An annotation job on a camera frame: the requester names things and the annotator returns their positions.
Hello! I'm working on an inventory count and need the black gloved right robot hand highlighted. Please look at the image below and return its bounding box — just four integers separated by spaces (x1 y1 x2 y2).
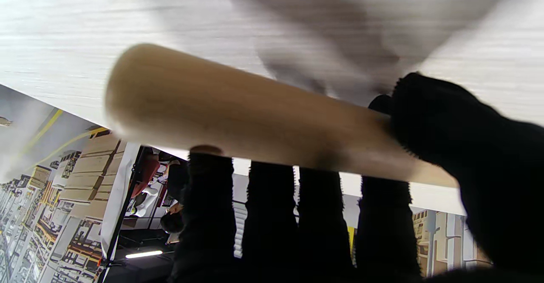
170 73 544 283

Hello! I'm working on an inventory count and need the hand brush with wooden handle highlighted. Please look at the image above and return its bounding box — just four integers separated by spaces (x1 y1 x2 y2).
104 43 459 189

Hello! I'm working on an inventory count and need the grey roller shutter door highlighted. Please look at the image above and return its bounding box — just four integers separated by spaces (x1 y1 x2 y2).
232 200 249 259

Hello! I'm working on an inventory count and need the white tube light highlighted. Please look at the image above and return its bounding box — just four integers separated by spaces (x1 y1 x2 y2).
125 250 163 259

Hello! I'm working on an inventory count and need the white curved panel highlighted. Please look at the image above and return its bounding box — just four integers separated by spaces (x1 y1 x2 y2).
100 142 142 260

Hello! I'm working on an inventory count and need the distant rack with boxes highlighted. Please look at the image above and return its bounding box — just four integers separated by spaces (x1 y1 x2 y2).
0 132 128 283

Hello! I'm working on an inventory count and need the yellow bollard post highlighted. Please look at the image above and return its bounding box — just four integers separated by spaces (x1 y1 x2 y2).
346 226 357 254

